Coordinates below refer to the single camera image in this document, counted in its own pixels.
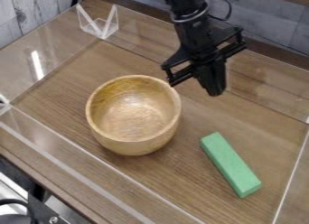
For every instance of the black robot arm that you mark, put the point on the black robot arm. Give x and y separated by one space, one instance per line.
184 3

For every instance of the green rectangular block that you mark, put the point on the green rectangular block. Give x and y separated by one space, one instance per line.
233 168

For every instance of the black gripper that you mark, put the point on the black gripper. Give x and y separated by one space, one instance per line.
204 48

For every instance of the round wooden bowl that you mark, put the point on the round wooden bowl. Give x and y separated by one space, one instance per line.
132 114

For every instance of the black metal table frame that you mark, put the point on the black metal table frame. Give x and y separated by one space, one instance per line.
27 203

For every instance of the clear acrylic corner bracket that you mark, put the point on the clear acrylic corner bracket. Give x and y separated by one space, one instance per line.
97 27

